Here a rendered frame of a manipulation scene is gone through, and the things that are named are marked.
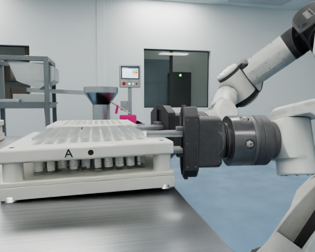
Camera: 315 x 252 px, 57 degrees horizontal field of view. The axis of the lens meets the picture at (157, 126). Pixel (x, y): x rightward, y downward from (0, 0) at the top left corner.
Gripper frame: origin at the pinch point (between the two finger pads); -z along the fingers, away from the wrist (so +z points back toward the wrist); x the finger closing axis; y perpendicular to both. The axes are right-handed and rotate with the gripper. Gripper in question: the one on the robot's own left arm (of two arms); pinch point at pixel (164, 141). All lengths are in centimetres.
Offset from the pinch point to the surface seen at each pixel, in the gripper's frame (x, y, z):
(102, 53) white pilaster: -96, 505, -63
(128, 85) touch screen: -25, 277, -12
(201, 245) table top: 6.7, -23.2, 1.2
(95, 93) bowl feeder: -15, 251, -45
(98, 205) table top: 6.6, -11.6, -9.9
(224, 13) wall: -181, 537, 176
